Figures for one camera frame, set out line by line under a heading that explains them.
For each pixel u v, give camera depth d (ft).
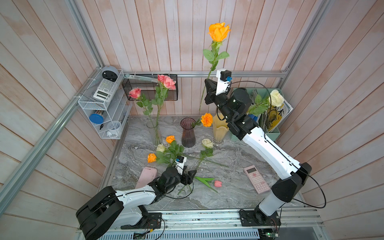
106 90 2.56
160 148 3.18
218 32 1.50
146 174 2.86
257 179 2.82
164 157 3.08
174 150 3.22
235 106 1.57
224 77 1.63
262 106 2.49
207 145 3.21
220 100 1.84
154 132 3.09
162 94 2.63
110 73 2.63
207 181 2.81
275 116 3.28
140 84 3.42
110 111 2.72
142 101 2.82
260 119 3.19
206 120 2.44
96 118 2.50
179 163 2.38
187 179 2.39
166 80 2.45
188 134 3.03
